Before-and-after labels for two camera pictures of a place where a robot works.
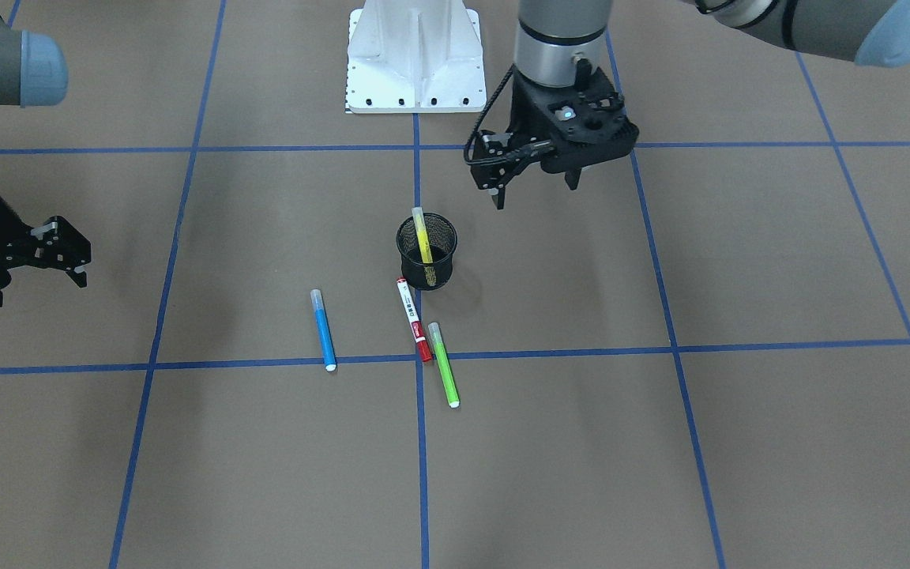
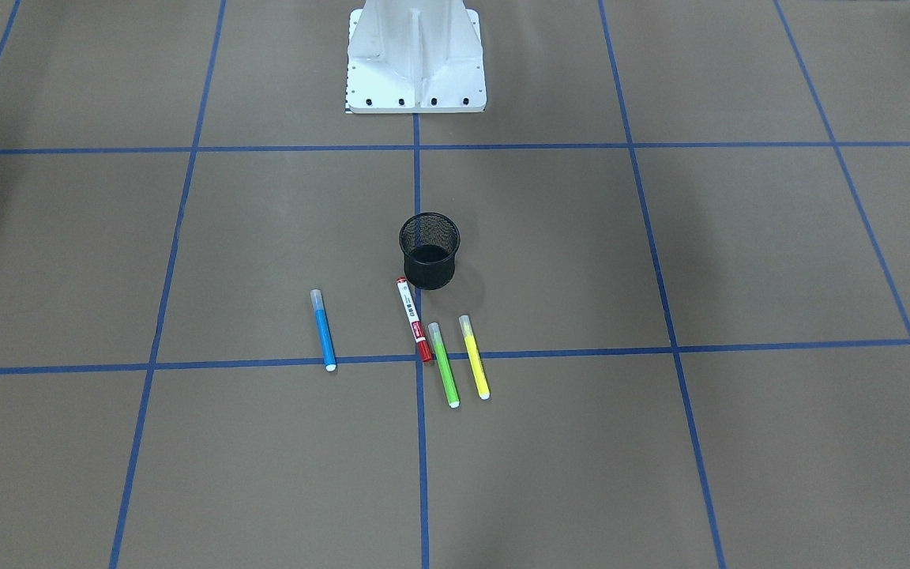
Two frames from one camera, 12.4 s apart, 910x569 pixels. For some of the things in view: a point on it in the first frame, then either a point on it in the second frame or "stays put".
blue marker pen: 325,330 stays put
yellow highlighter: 423,240 to 481,376
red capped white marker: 413,318 stays put
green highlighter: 445,363 stays put
